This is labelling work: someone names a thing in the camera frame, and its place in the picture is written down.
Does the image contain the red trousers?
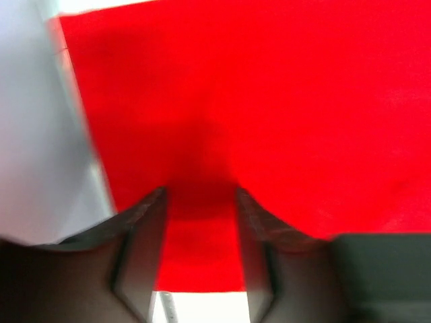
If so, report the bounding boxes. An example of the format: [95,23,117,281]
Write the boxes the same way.
[59,1,430,292]

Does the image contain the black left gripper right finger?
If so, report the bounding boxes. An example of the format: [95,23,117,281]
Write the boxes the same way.
[236,187,430,322]

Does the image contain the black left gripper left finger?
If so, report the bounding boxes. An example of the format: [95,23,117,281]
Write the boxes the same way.
[1,188,168,322]

